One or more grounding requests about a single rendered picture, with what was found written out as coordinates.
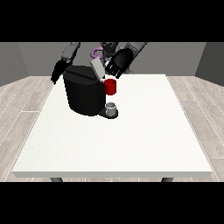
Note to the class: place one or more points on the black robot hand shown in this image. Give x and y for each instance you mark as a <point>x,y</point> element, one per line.
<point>58,70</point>
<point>119,62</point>

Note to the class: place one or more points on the black coffee machine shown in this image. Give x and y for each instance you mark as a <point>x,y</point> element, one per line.
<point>84,92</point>

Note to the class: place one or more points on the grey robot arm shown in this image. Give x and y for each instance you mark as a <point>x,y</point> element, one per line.
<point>135,47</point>
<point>70,52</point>

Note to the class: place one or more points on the pale grey machine lid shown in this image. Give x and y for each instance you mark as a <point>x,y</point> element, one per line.
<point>97,68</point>

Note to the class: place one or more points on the small grey cup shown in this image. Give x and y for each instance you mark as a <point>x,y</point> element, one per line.
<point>111,108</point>

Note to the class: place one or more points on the grey robot trunk purple rings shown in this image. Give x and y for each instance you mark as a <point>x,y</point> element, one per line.
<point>106,49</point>

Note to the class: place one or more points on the red pod holder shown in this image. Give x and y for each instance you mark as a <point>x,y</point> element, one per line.
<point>110,86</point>

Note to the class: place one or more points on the dark table leg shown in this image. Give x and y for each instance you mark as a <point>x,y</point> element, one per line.
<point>167,179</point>
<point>56,179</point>

